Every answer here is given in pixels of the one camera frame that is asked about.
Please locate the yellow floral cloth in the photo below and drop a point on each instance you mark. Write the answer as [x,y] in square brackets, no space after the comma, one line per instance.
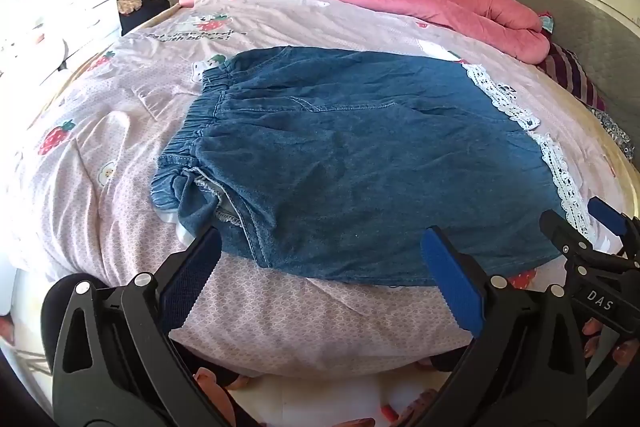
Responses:
[130,3]

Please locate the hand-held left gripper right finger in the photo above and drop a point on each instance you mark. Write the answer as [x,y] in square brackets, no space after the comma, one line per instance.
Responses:
[450,279]

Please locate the person's right foot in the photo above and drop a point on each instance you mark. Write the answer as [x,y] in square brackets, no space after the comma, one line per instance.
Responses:
[405,404]

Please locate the person's foot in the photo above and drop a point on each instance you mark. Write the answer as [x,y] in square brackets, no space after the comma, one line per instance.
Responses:
[405,404]
[220,377]

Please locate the person's left foot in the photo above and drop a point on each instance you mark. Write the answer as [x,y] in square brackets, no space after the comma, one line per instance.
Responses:
[220,377]

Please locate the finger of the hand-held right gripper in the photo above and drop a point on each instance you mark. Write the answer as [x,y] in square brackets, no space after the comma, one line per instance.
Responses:
[565,234]
[607,214]

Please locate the black bench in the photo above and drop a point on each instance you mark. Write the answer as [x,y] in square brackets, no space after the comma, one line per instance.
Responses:
[150,9]

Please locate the dark floral cloth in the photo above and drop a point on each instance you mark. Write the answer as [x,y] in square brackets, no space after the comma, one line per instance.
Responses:
[615,134]

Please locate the striped purple pillow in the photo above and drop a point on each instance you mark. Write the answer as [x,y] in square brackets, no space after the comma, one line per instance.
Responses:
[570,72]

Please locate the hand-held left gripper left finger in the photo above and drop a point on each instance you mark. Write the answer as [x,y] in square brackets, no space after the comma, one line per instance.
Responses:
[190,279]

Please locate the pink strawberry printed bed sheet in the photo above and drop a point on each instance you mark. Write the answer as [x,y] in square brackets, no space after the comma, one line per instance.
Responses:
[115,157]

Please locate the white chest of drawers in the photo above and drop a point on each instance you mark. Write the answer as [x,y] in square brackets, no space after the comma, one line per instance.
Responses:
[95,2]

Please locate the grey padded headboard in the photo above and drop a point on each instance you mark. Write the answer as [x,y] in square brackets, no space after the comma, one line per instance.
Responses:
[590,37]

